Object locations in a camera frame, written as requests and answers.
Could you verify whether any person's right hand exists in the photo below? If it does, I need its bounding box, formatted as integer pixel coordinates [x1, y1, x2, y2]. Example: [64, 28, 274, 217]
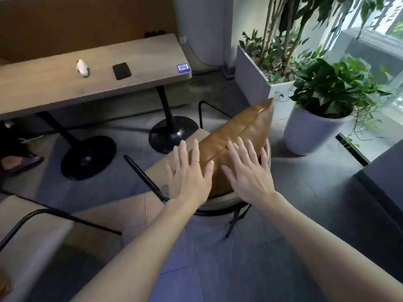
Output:
[221, 136, 277, 205]

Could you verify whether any person's left hand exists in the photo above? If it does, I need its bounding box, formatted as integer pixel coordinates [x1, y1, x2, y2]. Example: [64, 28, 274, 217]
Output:
[166, 139, 215, 206]

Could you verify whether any grey chair black frame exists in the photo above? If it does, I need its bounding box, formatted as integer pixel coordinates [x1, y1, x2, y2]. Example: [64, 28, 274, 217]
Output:
[0, 190, 167, 302]
[123, 100, 272, 240]

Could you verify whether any brown leather cushion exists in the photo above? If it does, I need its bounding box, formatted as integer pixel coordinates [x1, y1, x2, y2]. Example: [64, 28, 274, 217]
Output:
[196, 98, 275, 198]

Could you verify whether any person's right forearm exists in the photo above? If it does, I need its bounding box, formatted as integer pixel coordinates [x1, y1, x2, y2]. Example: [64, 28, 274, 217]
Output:
[242, 191, 403, 302]

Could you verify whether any person's left forearm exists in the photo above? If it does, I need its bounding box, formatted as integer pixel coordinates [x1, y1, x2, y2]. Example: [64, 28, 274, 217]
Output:
[71, 198, 205, 302]

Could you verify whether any white round plant pot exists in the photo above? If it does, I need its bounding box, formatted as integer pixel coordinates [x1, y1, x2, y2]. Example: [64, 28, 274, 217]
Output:
[283, 103, 355, 156]

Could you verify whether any grey rectangular planter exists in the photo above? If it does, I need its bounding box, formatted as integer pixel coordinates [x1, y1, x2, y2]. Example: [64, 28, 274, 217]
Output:
[235, 44, 296, 122]

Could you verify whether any black floor power box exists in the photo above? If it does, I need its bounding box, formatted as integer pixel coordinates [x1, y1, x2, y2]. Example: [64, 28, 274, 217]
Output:
[221, 61, 235, 80]

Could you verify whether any tall green tree plant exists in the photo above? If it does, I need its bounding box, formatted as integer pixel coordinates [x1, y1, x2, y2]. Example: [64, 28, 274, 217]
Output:
[239, 0, 388, 84]

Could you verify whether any green leafy plant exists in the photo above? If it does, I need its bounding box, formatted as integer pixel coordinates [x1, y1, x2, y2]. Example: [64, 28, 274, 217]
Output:
[274, 55, 396, 148]

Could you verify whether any black smartphone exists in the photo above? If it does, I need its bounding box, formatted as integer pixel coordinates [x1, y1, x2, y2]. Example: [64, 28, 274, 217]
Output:
[112, 62, 132, 81]

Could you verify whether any dark grey furniture piece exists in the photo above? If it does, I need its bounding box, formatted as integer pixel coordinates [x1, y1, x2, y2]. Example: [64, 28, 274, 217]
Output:
[335, 132, 403, 249]

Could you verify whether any black bag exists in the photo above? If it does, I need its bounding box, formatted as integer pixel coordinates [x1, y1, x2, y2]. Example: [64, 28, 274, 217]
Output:
[144, 29, 172, 38]

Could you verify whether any white game controller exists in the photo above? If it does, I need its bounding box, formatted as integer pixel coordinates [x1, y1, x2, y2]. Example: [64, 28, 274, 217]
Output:
[76, 59, 91, 78]

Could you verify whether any glass window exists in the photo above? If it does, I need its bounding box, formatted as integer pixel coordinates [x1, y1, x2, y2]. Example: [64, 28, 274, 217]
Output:
[321, 0, 403, 123]

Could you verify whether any rectangular wooden table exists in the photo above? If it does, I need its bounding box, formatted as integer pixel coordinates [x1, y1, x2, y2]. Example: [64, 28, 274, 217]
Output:
[0, 33, 199, 181]

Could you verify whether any brown leather bench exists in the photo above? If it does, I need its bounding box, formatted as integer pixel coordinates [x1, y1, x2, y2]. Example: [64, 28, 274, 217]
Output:
[0, 0, 177, 65]

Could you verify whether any grey power cable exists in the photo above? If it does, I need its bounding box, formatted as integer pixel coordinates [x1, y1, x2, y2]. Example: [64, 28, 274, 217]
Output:
[184, 40, 227, 68]

